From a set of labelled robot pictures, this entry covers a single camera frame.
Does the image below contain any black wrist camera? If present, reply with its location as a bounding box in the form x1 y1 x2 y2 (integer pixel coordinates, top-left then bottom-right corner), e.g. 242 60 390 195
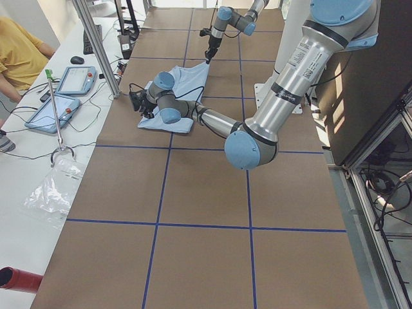
200 28 211 37
129 91 144 112

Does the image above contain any black keyboard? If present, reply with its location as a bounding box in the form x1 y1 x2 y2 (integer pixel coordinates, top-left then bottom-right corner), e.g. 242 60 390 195
82 24 103 55

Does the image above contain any metal reacher grabber stick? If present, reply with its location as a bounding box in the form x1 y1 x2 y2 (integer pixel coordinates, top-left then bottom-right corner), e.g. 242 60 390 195
45 69 75 167

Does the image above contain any upper blue teach pendant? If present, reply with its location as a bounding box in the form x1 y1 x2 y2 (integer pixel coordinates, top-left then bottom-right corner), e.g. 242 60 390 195
55 66 97 96

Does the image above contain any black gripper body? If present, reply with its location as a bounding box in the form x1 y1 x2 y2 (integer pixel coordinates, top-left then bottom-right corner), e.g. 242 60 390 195
208 37 222 52
140 98 155 115

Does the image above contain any person in yellow shirt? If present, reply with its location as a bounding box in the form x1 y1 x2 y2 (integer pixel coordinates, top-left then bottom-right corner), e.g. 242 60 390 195
0 15 56 153

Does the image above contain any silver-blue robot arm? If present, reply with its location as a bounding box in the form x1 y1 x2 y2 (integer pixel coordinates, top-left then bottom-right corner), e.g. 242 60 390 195
130 1 380 170
200 0 270 64

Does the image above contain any aluminium frame post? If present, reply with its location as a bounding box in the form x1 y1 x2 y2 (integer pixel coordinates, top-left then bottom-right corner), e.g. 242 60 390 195
73 0 120 98

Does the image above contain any lower blue teach pendant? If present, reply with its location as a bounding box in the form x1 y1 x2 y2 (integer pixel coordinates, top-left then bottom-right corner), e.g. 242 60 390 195
24 95 80 134

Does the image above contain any blue teach pendant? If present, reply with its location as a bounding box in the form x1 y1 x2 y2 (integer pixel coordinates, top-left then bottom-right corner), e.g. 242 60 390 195
55 66 97 96
24 95 80 134

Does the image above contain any red cylinder tube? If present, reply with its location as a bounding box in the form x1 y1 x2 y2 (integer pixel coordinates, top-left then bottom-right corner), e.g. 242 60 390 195
1 267 43 294

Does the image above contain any light blue button-up shirt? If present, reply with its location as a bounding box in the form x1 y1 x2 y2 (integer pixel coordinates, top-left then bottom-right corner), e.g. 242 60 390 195
137 62 210 133

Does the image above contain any clear plastic bag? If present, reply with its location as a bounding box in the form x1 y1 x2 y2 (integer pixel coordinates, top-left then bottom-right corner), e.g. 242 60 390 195
21 158 86 230

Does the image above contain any black computer mouse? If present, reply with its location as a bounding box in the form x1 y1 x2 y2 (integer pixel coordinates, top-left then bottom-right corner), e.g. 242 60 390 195
70 56 84 64

